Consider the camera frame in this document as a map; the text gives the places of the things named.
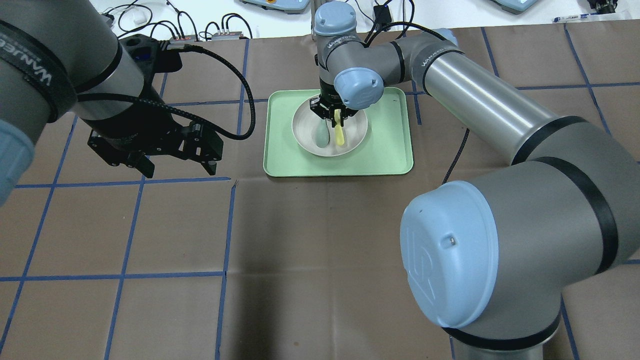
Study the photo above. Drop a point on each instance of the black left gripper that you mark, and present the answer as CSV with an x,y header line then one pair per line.
x,y
134,126

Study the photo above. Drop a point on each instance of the grey adapter box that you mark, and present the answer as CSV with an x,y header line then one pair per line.
x,y
227,35
184,39

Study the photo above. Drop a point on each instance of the black usb hub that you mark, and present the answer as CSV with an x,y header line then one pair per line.
x,y
109,19

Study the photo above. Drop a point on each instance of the black power adapter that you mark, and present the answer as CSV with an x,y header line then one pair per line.
x,y
382,16

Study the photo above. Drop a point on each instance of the teal plastic spoon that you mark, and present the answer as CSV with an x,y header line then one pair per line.
x,y
322,134

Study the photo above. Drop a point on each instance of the yellow plastic fork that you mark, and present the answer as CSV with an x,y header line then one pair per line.
x,y
339,135

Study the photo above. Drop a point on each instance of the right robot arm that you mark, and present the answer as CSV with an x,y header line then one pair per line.
x,y
487,259

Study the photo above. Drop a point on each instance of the white round plate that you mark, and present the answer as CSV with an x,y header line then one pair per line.
x,y
306,125

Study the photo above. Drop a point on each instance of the light green tray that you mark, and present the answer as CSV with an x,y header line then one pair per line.
x,y
386,149

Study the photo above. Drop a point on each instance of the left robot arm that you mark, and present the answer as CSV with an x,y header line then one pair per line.
x,y
60,56

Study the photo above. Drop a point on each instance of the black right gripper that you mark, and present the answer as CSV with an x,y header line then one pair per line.
x,y
327,96

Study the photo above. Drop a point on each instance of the teach pendant tablet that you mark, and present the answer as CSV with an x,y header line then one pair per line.
x,y
515,7
285,6

